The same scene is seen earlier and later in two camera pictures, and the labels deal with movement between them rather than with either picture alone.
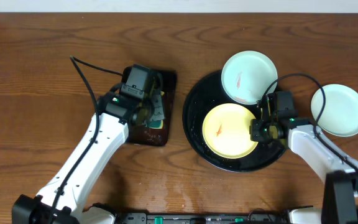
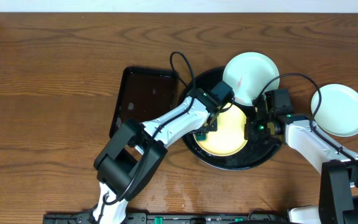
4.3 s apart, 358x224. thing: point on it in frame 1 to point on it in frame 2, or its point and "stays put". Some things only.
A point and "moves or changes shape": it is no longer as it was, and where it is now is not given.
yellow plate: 226,131 moves or changes shape
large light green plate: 247,75 stays put
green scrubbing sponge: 156,124 moves or changes shape
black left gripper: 155,107 to 211,125
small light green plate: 345,112 stays put
